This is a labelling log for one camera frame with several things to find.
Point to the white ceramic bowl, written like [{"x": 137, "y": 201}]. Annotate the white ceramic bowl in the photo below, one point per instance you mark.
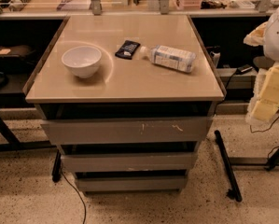
[{"x": 82, "y": 61}]

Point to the beige top drawer cabinet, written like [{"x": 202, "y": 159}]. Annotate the beige top drawer cabinet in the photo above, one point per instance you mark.
[{"x": 125, "y": 89}]

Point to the grey top drawer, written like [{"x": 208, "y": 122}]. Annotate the grey top drawer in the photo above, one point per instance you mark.
[{"x": 119, "y": 131}]

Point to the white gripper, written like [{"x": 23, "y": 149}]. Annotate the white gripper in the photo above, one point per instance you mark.
[{"x": 277, "y": 37}]

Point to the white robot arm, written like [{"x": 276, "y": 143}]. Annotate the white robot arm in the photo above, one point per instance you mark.
[{"x": 267, "y": 36}]

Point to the grey bottom drawer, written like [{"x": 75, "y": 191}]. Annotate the grey bottom drawer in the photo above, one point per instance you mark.
[{"x": 132, "y": 181}]

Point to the dark snack packet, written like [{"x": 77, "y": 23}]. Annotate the dark snack packet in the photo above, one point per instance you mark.
[{"x": 127, "y": 50}]

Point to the clear plastic water bottle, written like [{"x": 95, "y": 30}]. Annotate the clear plastic water bottle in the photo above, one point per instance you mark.
[{"x": 176, "y": 59}]

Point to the black power adapter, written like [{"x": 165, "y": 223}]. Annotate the black power adapter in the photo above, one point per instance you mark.
[{"x": 243, "y": 69}]

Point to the dark round side table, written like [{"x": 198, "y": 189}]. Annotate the dark round side table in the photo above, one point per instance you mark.
[{"x": 263, "y": 62}]

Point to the grey drawer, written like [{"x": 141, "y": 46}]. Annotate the grey drawer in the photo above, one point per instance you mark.
[
  {"x": 119, "y": 131},
  {"x": 132, "y": 181},
  {"x": 129, "y": 162}
]

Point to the grey middle drawer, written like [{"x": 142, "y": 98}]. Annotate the grey middle drawer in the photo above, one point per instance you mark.
[{"x": 129, "y": 162}]

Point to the black table leg bar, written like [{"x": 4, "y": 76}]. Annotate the black table leg bar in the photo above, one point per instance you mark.
[{"x": 233, "y": 192}]

